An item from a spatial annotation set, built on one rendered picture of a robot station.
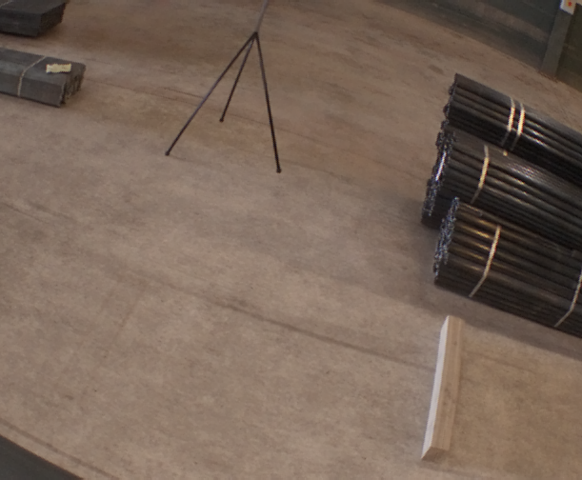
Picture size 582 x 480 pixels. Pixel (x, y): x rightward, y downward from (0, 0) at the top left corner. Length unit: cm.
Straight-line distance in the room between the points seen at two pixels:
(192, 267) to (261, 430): 107
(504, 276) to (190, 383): 178
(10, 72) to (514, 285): 372
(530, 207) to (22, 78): 352
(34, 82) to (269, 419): 306
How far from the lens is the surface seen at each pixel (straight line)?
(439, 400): 336
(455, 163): 392
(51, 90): 513
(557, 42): 1091
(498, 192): 396
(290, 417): 315
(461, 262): 398
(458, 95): 429
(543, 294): 412
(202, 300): 360
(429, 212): 464
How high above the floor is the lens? 220
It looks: 32 degrees down
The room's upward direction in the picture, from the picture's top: 17 degrees clockwise
